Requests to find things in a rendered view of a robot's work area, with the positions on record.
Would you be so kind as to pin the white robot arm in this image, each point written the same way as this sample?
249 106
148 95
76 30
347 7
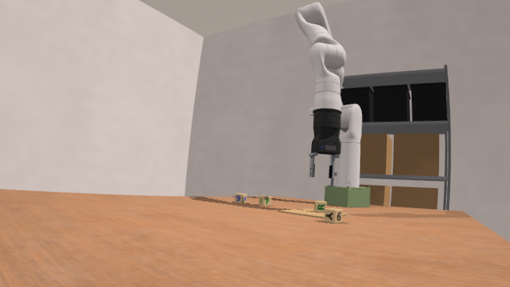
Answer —
327 58

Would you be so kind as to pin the wooden letter block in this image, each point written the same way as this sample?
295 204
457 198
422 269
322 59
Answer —
264 200
333 215
240 198
320 206

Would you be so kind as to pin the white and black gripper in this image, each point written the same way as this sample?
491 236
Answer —
326 127

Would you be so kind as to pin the tan flat mat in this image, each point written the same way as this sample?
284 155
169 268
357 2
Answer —
304 212

